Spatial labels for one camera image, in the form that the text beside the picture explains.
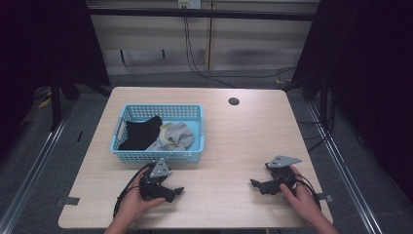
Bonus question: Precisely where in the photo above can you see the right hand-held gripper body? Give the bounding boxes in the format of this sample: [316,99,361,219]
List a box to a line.
[264,155,303,195]

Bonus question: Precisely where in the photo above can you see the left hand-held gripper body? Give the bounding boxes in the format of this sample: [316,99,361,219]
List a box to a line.
[138,157,172,201]

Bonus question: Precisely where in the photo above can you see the person's right hand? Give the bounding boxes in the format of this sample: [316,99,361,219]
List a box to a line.
[279,165,323,226]

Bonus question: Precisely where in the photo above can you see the person's left hand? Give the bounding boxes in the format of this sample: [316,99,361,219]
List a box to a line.
[115,168,167,226]

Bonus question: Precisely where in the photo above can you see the pale yellow sock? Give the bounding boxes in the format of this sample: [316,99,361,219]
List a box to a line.
[158,121,178,146]

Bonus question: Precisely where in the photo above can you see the grey sock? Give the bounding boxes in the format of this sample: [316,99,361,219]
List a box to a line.
[145,122,195,152]

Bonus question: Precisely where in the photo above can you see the black sock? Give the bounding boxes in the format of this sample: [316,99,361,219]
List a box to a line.
[118,115,164,151]

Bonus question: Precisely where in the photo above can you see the grey tape strip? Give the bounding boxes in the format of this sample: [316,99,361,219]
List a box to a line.
[54,196,81,208]
[316,192,334,204]

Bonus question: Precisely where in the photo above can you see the light blue plastic basket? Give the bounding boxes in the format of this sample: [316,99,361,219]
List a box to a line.
[109,103,206,165]

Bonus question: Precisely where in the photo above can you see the black stand leg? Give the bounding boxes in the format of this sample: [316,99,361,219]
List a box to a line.
[49,68,82,133]

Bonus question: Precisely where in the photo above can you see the dark curtain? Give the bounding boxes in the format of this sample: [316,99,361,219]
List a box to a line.
[0,0,112,160]
[282,0,413,204]

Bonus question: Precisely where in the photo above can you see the yellow floor object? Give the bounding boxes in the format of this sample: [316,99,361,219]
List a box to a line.
[37,92,53,110]

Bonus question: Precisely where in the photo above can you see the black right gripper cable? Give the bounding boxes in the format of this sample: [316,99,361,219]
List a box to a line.
[292,173,323,214]

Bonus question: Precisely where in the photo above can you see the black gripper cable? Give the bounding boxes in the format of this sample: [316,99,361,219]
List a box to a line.
[112,163,154,219]
[292,173,323,214]

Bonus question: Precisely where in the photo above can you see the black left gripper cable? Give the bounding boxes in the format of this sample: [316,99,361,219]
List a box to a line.
[112,163,154,219]

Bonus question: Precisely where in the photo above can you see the black floor cables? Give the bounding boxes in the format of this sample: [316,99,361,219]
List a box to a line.
[295,90,337,154]

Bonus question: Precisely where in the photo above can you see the metal floor rail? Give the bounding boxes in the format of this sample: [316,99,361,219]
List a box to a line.
[306,101,385,234]
[0,97,78,234]

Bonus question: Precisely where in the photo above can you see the black wall cable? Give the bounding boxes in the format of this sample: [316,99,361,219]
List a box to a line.
[182,7,297,90]

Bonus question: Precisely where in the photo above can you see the black horizontal frame bar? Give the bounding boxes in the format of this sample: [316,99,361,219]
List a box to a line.
[87,7,321,22]

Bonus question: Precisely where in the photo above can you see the white wall socket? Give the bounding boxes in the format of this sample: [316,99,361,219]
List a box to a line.
[176,0,203,10]

